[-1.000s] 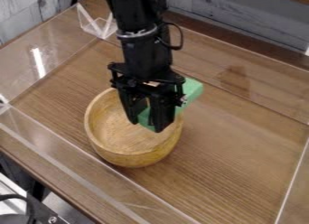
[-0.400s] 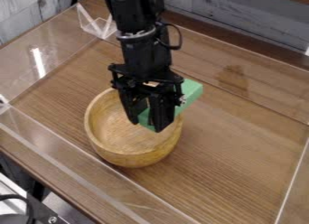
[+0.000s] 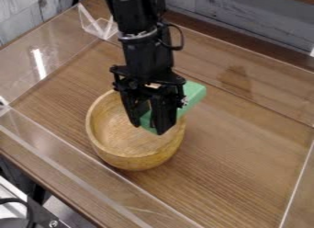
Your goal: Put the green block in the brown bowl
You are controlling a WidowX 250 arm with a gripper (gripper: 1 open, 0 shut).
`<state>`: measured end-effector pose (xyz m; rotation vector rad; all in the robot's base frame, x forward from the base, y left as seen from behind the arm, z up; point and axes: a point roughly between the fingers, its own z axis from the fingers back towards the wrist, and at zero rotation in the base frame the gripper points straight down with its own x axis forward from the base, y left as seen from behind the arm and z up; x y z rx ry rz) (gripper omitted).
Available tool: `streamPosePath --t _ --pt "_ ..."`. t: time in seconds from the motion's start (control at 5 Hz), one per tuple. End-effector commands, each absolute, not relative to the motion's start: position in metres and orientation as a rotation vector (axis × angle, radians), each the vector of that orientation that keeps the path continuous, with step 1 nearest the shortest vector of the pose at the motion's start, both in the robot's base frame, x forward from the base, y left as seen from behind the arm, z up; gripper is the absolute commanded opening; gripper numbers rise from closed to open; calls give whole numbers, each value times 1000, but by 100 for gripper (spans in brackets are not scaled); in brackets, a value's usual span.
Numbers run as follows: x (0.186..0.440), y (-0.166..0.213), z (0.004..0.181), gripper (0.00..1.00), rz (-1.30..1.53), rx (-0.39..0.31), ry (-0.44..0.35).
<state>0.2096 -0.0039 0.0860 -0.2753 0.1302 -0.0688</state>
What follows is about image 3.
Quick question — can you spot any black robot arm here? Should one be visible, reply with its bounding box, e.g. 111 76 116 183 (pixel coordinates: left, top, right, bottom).
106 0 187 134

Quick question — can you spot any clear acrylic tray wall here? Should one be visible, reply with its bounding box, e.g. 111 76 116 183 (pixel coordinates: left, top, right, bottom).
0 103 203 228

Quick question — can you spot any clear acrylic corner bracket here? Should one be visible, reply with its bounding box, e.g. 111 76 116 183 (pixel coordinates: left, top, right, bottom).
78 4 118 40

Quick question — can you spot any green rectangular block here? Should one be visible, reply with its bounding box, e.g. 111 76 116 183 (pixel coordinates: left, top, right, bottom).
140 81 206 133

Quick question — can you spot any brown wooden bowl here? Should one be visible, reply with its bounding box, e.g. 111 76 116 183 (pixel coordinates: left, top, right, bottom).
84 90 187 171

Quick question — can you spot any black cable lower left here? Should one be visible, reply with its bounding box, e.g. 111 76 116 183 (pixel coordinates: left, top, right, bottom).
0 197 47 228

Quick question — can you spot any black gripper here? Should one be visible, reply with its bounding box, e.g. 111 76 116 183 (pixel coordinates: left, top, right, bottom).
111 26 187 135

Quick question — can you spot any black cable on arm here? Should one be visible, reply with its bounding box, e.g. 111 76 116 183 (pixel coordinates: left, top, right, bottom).
156 21 186 51

